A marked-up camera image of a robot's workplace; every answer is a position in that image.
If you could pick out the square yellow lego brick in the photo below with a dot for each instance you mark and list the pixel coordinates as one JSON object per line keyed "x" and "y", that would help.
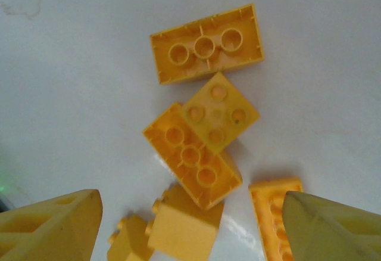
{"x": 220, "y": 115}

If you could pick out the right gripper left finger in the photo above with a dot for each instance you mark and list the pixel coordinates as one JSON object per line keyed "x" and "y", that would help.
{"x": 44, "y": 231}

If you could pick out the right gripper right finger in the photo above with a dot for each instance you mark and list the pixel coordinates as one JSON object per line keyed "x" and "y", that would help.
{"x": 333, "y": 231}

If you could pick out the long yellow lego brick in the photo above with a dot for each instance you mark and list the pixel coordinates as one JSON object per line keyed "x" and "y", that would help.
{"x": 184, "y": 159}
{"x": 208, "y": 64}

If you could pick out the long orange lego brick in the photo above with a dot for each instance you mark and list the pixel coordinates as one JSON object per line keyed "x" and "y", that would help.
{"x": 268, "y": 213}

